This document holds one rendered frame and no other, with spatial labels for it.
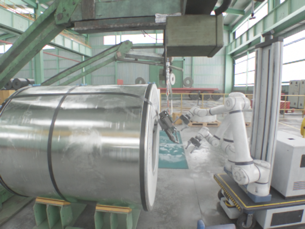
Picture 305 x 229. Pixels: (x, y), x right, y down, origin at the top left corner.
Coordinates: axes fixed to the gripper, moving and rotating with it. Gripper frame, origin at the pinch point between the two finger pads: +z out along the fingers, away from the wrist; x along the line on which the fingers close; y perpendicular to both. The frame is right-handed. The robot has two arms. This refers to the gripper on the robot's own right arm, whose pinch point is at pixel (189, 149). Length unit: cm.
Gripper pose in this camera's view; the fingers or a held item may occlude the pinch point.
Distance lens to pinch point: 212.3
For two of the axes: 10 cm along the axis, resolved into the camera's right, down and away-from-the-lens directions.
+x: 7.5, 6.6, -1.2
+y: 1.0, -2.9, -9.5
